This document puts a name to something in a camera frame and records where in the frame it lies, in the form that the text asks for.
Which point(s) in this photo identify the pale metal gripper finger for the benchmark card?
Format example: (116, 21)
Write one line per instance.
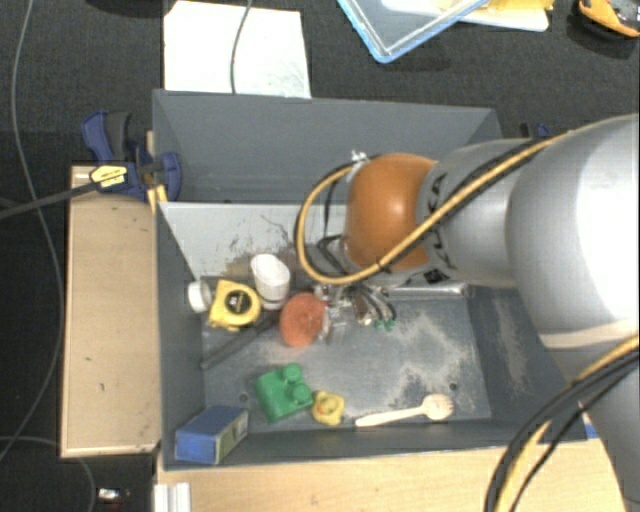
(334, 334)
(336, 314)

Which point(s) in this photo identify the orange scrubber ball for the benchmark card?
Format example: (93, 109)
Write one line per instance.
(299, 321)

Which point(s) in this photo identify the white paper cup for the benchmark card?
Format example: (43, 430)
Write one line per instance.
(271, 280)

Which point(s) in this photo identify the yellow rubber duck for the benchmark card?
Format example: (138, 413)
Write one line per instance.
(328, 409)

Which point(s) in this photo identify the green toy block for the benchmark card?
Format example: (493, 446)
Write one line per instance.
(280, 395)

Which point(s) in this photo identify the black stick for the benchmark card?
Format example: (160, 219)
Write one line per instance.
(235, 345)

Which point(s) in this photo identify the yellow tape measure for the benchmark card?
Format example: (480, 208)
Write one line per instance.
(234, 305)

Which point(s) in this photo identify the pale wooden spork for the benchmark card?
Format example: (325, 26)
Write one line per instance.
(400, 415)

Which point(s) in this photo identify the small white bottle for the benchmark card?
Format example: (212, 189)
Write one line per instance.
(198, 296)

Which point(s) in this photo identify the blue box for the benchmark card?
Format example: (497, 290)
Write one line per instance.
(207, 435)

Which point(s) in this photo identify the grey metal bin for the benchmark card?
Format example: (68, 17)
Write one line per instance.
(250, 150)

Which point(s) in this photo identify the pale wood board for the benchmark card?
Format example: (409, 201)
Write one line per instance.
(110, 325)

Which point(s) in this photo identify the black cylinder on white bracket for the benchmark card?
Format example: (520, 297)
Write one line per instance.
(433, 275)

